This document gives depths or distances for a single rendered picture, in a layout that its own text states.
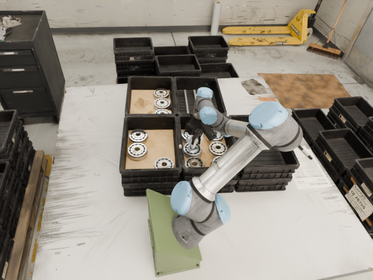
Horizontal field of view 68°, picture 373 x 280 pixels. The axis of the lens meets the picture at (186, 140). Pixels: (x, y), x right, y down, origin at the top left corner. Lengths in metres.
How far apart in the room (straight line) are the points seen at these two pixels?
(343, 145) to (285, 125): 1.72
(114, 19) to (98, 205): 3.51
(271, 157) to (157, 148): 0.64
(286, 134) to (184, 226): 0.54
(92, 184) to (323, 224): 1.24
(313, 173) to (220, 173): 0.94
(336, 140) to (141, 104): 1.67
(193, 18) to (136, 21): 0.89
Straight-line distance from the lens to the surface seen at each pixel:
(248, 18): 5.05
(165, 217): 1.20
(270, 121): 0.93
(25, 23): 2.97
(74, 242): 1.46
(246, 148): 0.97
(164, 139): 1.60
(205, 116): 1.24
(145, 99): 1.88
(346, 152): 2.61
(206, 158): 1.52
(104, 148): 1.76
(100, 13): 4.61
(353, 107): 3.17
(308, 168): 1.85
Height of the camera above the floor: 1.98
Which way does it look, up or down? 46 degrees down
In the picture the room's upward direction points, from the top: 6 degrees clockwise
